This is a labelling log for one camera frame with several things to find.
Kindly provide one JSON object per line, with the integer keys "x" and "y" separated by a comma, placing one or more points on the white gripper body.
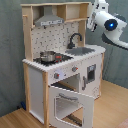
{"x": 91, "y": 22}

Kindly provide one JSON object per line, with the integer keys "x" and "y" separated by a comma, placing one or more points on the wooden toy kitchen unit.
{"x": 39, "y": 78}

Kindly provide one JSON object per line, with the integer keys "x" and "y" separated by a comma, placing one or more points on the white oven door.
{"x": 63, "y": 102}

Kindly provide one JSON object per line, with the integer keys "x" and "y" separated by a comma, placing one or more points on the grey range hood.
{"x": 48, "y": 18}

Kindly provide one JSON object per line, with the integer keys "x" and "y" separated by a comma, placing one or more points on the black toy stovetop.
{"x": 57, "y": 58}

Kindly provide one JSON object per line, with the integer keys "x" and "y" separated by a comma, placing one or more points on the red stove knob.
{"x": 56, "y": 75}
{"x": 74, "y": 69}

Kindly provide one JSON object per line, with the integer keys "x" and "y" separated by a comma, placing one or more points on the white dishwasher door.
{"x": 91, "y": 72}

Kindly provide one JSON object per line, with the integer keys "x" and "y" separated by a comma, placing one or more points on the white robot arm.
{"x": 112, "y": 25}

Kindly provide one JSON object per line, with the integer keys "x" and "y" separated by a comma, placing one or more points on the grey toy sink basin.
{"x": 79, "y": 51}

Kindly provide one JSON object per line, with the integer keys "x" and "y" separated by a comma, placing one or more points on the small steel pot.
{"x": 47, "y": 56}

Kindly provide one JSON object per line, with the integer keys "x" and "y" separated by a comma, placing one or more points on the black toy faucet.
{"x": 74, "y": 39}

